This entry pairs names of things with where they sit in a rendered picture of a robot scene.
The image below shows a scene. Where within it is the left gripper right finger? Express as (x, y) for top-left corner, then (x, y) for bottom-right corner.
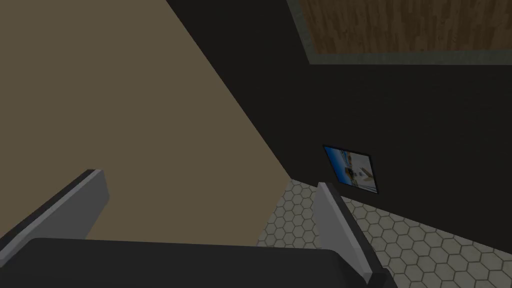
(311, 181), (390, 286)

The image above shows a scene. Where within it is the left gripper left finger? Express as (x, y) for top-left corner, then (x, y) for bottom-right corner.
(0, 168), (111, 268)

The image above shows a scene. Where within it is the blue framed wall picture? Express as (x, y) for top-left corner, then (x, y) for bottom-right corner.
(322, 145), (379, 195)

